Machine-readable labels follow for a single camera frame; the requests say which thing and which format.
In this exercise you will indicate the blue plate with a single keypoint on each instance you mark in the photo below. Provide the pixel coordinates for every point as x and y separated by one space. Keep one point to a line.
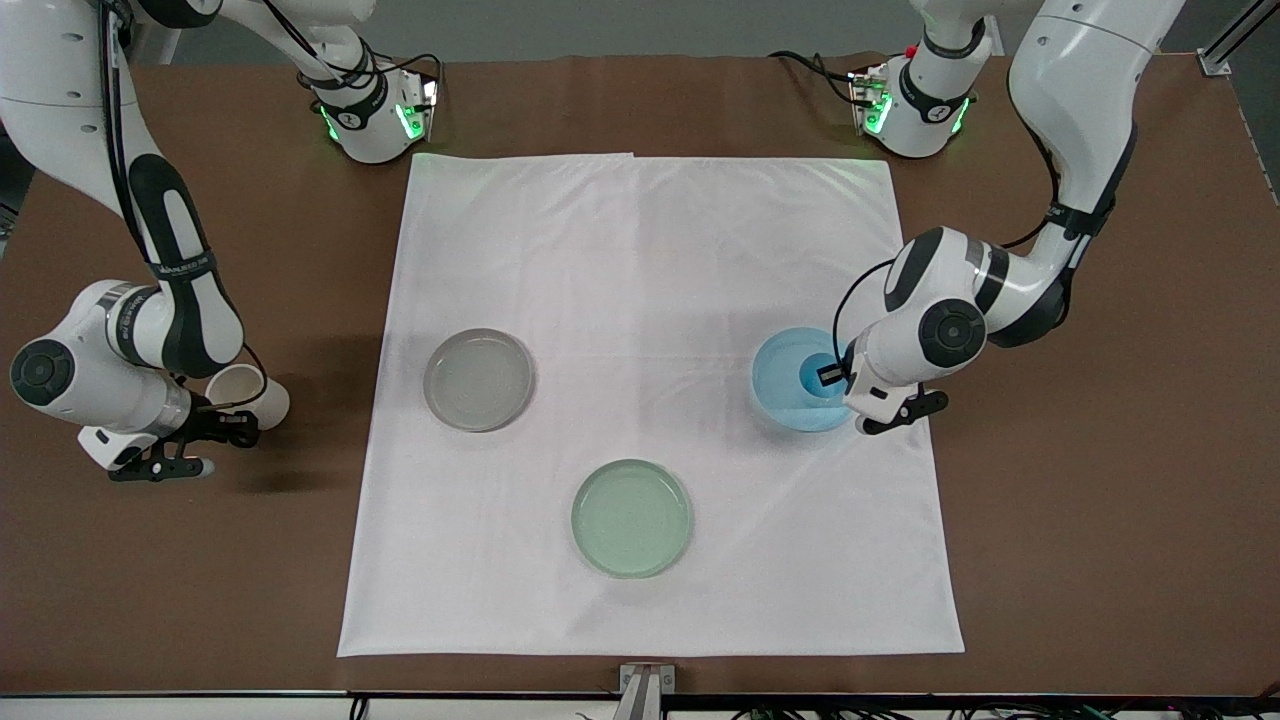
780 395

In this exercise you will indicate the metal table bracket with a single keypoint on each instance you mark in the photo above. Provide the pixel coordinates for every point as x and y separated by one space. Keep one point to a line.
645 690

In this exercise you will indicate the aluminium frame beam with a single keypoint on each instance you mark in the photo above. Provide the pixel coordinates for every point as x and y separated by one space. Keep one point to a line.
1215 60

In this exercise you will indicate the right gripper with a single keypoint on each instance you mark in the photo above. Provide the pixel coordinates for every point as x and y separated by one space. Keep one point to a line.
212 420

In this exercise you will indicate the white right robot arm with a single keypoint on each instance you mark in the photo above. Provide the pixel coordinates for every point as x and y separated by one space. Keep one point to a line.
185 300

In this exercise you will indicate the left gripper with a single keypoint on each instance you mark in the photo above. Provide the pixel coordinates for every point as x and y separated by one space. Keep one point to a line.
838 374

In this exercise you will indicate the green plate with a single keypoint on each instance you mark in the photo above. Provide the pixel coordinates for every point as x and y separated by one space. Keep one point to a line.
631 518

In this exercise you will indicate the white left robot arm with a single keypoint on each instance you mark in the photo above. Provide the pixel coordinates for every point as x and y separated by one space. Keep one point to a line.
1085 90

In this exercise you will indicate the blue cup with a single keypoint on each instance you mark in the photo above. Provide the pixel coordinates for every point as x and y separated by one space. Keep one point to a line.
812 378

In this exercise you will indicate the white cloth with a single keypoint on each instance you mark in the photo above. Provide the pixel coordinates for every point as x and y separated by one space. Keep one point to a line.
650 250

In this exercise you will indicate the gray plate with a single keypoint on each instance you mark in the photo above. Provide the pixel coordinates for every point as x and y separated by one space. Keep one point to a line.
478 380

